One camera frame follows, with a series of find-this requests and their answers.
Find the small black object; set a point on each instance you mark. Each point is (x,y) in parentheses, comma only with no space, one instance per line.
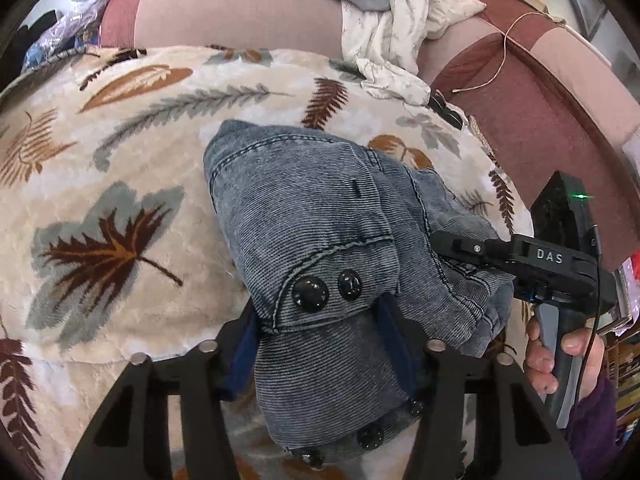
(445,107)

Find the blue denim pants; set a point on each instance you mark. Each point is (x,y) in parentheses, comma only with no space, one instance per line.
(310,210)

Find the person's right hand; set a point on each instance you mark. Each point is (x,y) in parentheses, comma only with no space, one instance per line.
(575,344)

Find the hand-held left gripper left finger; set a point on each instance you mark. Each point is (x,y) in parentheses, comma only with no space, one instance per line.
(240,360)

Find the purple blue plastic bag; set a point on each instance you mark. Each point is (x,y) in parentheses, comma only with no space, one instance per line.
(65,35)

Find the person's right forearm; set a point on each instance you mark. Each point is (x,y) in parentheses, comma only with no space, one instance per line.
(595,425)

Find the leaf print beige blanket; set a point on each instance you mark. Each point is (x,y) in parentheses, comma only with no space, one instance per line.
(150,270)

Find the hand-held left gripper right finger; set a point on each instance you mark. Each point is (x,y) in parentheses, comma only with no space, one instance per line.
(395,345)

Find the white floral cloth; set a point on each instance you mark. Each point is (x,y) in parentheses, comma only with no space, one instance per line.
(390,25)

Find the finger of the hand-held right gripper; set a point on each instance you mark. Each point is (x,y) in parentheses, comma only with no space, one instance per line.
(475,250)

